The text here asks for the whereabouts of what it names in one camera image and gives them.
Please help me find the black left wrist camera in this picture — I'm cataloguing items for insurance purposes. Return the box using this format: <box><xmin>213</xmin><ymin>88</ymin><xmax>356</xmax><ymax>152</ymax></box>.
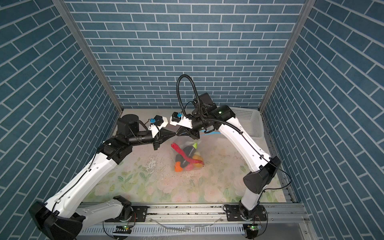
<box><xmin>148</xmin><ymin>115</ymin><xmax>168</xmax><ymax>138</ymax></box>

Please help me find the aluminium right corner post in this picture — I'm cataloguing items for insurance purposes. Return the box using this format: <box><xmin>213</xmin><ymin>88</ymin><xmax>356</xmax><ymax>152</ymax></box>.
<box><xmin>259</xmin><ymin>0</ymin><xmax>316</xmax><ymax>113</ymax></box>

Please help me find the white plastic basket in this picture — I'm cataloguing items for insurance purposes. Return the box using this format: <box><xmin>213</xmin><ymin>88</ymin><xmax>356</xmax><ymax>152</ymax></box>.
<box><xmin>231</xmin><ymin>107</ymin><xmax>264</xmax><ymax>139</ymax></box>

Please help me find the clear zip top bag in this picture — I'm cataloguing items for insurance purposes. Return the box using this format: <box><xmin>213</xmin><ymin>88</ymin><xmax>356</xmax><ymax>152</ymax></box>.
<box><xmin>171</xmin><ymin>134</ymin><xmax>220</xmax><ymax>173</ymax></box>

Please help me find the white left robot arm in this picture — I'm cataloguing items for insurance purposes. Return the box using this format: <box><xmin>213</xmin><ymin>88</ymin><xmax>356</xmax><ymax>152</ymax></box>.
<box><xmin>29</xmin><ymin>113</ymin><xmax>183</xmax><ymax>240</ymax></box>

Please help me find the pink toy fruit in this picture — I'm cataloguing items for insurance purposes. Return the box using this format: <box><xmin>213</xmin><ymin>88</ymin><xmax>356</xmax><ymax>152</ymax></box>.
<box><xmin>184</xmin><ymin>164</ymin><xmax>195</xmax><ymax>171</ymax></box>

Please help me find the aluminium corner post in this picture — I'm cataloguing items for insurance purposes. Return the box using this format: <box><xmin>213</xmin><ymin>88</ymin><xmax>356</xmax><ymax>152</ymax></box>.
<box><xmin>259</xmin><ymin>0</ymin><xmax>316</xmax><ymax>113</ymax></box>
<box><xmin>52</xmin><ymin>0</ymin><xmax>124</xmax><ymax>114</ymax></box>

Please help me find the orange toy fruit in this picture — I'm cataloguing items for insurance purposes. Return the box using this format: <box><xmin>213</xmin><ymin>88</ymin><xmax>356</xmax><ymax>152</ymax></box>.
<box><xmin>175</xmin><ymin>162</ymin><xmax>183</xmax><ymax>172</ymax></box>

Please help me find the aluminium left corner post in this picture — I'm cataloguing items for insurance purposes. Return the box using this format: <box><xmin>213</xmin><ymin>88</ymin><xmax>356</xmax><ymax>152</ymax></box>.
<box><xmin>52</xmin><ymin>0</ymin><xmax>124</xmax><ymax>114</ymax></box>

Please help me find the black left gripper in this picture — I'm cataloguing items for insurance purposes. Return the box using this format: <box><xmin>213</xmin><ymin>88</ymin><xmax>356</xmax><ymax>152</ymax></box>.
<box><xmin>127</xmin><ymin>128</ymin><xmax>176</xmax><ymax>151</ymax></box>

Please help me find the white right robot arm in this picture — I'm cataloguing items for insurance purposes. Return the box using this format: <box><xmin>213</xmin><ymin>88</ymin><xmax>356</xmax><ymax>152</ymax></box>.
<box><xmin>170</xmin><ymin>105</ymin><xmax>281</xmax><ymax>220</ymax></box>

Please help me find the red toy chili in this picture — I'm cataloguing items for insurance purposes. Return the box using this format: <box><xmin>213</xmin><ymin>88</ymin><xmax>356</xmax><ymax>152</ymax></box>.
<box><xmin>171</xmin><ymin>143</ymin><xmax>205</xmax><ymax>172</ymax></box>

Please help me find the yellow toy fruit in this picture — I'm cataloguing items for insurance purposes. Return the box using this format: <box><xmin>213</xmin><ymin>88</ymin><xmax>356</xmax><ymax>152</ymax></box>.
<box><xmin>193</xmin><ymin>155</ymin><xmax>204</xmax><ymax>168</ymax></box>

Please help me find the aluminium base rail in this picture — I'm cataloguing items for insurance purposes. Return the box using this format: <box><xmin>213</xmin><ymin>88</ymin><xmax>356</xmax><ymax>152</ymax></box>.
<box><xmin>75</xmin><ymin>203</ymin><xmax>317</xmax><ymax>240</ymax></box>

